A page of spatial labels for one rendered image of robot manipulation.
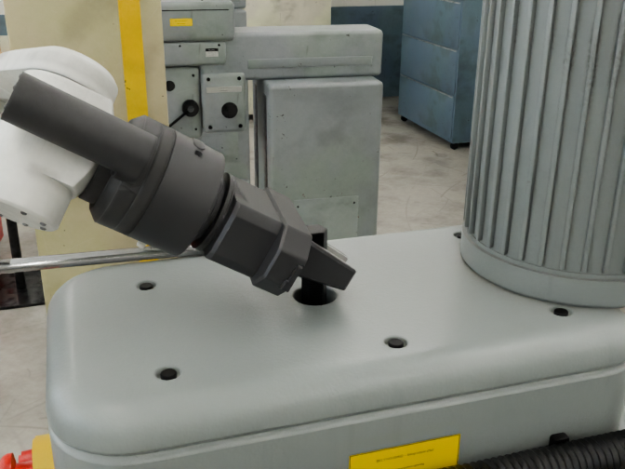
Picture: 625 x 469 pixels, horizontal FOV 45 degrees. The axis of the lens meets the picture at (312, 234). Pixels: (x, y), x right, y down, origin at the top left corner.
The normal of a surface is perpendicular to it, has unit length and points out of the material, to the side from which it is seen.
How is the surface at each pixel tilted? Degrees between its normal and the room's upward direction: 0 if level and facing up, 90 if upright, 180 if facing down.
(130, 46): 90
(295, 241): 53
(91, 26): 90
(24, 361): 0
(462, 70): 90
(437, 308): 0
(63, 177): 64
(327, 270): 90
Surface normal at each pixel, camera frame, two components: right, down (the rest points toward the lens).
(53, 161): 0.45, -0.11
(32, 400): 0.01, -0.92
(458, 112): 0.30, 0.36
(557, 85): -0.59, 0.30
